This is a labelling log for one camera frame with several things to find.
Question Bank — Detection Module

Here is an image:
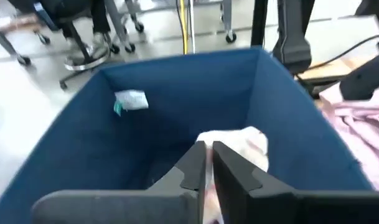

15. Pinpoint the long yellow white pole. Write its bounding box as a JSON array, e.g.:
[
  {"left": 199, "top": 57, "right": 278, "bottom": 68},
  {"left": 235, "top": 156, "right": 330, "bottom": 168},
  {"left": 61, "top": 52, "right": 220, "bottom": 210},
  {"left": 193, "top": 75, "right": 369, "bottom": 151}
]
[{"left": 176, "top": 0, "right": 197, "bottom": 55}]

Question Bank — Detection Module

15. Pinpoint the lavender shirt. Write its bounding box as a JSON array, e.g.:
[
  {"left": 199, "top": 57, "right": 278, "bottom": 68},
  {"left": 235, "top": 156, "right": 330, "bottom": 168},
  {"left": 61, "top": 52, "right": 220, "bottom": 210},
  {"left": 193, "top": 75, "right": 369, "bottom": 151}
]
[{"left": 318, "top": 81, "right": 379, "bottom": 192}]

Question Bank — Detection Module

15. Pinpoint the white teal bin label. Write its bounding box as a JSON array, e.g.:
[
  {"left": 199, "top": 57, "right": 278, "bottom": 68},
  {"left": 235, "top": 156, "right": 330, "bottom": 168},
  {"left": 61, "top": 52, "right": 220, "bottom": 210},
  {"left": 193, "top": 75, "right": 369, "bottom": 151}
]
[{"left": 113, "top": 89, "right": 149, "bottom": 117}]

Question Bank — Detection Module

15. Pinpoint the white garment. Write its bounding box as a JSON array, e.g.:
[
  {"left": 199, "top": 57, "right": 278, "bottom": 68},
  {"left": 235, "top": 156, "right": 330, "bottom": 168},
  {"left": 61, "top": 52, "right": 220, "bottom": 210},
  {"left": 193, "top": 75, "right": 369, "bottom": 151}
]
[{"left": 195, "top": 126, "right": 270, "bottom": 224}]

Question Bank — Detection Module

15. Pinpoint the black rig post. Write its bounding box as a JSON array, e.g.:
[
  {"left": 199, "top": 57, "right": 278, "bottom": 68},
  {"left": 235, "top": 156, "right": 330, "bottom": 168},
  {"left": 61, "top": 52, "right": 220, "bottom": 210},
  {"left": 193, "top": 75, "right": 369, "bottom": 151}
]
[{"left": 251, "top": 0, "right": 269, "bottom": 47}]

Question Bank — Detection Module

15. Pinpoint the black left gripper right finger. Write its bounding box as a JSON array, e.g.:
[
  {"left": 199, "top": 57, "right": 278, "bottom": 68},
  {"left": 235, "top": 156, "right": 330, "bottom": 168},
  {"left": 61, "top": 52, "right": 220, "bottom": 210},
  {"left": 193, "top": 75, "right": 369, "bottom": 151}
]
[{"left": 212, "top": 141, "right": 379, "bottom": 224}]

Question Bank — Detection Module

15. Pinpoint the black aluminium table frame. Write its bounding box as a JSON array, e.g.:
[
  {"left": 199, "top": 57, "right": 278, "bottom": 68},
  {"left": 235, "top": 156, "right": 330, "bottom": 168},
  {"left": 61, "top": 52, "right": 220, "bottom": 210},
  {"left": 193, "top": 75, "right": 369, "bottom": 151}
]
[{"left": 296, "top": 73, "right": 344, "bottom": 98}]

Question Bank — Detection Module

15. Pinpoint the blue fabric bin white stripe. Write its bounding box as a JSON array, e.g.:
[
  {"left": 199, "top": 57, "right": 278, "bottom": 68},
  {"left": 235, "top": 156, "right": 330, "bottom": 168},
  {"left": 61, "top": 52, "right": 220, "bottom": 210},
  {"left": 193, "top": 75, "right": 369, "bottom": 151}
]
[{"left": 0, "top": 46, "right": 374, "bottom": 224}]

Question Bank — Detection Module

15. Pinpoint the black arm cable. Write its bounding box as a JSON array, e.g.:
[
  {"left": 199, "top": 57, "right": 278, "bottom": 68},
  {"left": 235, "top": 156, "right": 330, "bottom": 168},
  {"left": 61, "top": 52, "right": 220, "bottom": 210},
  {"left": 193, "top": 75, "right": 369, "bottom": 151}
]
[{"left": 310, "top": 32, "right": 378, "bottom": 71}]

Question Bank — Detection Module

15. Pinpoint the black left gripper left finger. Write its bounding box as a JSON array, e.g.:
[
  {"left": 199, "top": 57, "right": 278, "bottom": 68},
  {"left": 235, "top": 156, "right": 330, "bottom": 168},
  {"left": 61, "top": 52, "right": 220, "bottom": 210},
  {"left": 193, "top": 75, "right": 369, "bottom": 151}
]
[{"left": 32, "top": 141, "right": 208, "bottom": 224}]

